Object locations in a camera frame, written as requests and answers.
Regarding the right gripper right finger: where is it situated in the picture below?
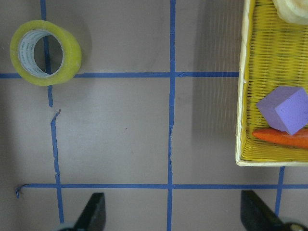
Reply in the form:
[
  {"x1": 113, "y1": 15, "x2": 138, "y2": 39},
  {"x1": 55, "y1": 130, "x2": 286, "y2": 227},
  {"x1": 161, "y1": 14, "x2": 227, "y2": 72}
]
[{"x1": 240, "y1": 190, "x2": 289, "y2": 231}]

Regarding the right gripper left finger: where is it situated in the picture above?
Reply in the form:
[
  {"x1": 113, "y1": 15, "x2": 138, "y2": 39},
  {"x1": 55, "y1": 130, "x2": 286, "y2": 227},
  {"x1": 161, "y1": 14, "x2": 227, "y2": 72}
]
[{"x1": 73, "y1": 192, "x2": 106, "y2": 231}]

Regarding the yellow clear tape roll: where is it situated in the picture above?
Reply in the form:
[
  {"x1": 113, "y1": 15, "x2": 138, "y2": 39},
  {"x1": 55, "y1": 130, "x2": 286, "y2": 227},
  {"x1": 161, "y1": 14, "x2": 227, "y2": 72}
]
[{"x1": 10, "y1": 20, "x2": 82, "y2": 86}]

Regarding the orange toy carrot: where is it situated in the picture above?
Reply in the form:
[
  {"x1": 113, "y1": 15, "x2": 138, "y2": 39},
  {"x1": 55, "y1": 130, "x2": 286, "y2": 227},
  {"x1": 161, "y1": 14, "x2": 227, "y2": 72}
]
[{"x1": 252, "y1": 128, "x2": 308, "y2": 149}]

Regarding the purple foam cube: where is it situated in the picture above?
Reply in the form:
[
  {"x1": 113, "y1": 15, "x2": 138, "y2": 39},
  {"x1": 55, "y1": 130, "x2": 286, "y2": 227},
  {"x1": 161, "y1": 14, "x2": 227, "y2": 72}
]
[{"x1": 256, "y1": 86, "x2": 308, "y2": 135}]

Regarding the yellow plastic basket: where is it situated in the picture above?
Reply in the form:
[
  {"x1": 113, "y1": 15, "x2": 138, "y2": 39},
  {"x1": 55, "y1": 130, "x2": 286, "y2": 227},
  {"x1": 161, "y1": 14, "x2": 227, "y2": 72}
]
[{"x1": 235, "y1": 0, "x2": 308, "y2": 167}]

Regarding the yellow toy banana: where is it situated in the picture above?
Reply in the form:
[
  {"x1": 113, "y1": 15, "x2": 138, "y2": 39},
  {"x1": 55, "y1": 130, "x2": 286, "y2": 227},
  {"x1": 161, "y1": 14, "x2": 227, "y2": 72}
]
[{"x1": 273, "y1": 0, "x2": 308, "y2": 26}]

